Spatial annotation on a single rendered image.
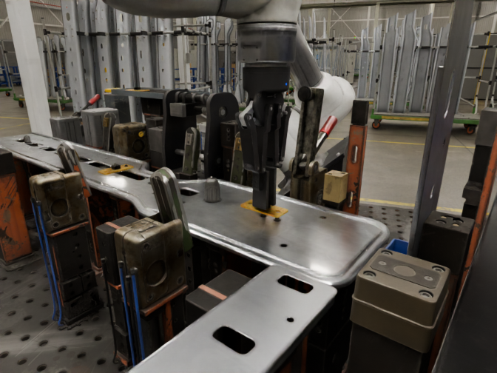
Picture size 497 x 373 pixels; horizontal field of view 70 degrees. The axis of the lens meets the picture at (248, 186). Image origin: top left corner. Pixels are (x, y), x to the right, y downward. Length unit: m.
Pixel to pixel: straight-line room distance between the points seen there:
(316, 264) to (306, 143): 0.30
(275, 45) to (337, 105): 0.84
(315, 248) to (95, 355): 0.52
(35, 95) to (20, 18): 0.76
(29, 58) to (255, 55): 4.10
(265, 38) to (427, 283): 0.37
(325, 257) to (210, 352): 0.23
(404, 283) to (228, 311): 0.19
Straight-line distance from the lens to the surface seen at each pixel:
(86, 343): 0.89
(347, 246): 0.57
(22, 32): 4.57
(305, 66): 1.27
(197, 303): 0.47
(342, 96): 1.37
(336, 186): 0.68
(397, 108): 7.57
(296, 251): 0.54
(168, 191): 0.52
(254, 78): 0.56
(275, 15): 0.55
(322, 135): 0.79
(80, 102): 5.51
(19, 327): 1.00
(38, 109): 4.59
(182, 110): 0.97
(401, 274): 0.41
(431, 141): 0.43
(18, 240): 1.25
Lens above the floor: 1.27
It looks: 19 degrees down
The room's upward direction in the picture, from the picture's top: straight up
